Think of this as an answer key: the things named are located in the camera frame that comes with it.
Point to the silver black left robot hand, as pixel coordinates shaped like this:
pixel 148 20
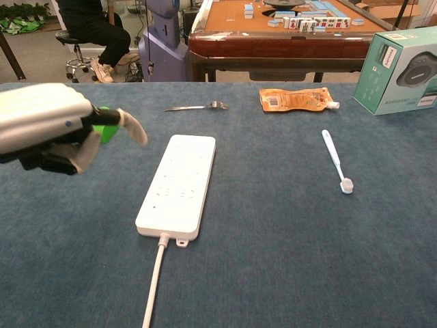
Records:
pixel 41 116

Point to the purple robot base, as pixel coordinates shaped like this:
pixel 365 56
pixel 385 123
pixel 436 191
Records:
pixel 164 51

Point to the white power strip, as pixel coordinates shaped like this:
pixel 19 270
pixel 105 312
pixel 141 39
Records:
pixel 179 184

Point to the dark slanted table leg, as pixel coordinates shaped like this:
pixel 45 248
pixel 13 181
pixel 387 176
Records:
pixel 12 56

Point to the green plastic toy block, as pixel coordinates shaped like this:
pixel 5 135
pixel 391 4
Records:
pixel 108 133

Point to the black chrome swivel stool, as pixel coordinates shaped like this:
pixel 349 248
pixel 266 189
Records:
pixel 75 54

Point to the green cloth pile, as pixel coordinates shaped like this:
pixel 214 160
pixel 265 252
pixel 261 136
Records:
pixel 20 26

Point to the seated person in black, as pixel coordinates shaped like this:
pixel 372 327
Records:
pixel 92 32

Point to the green potted plants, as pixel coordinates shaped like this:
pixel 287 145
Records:
pixel 24 12

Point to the silver metal fork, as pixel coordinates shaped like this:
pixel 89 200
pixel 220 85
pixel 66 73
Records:
pixel 194 107

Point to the blue white mahjong tile stack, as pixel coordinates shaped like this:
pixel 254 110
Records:
pixel 249 11

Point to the brown wooden mahjong table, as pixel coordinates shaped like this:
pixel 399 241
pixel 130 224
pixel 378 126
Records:
pixel 273 46

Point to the orange spout pouch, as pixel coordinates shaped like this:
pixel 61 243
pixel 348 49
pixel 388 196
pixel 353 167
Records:
pixel 295 99

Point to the black round table centre dial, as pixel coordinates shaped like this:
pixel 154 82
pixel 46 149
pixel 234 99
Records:
pixel 285 2

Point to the standing mahjong tile row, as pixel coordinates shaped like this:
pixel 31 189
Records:
pixel 317 23

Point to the white light-blue toothbrush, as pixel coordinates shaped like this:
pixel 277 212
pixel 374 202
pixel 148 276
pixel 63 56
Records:
pixel 334 155

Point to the teal speaker product box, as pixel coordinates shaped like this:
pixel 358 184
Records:
pixel 399 71

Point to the blue mahjong tile wall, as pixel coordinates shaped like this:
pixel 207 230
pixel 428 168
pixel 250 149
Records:
pixel 324 7

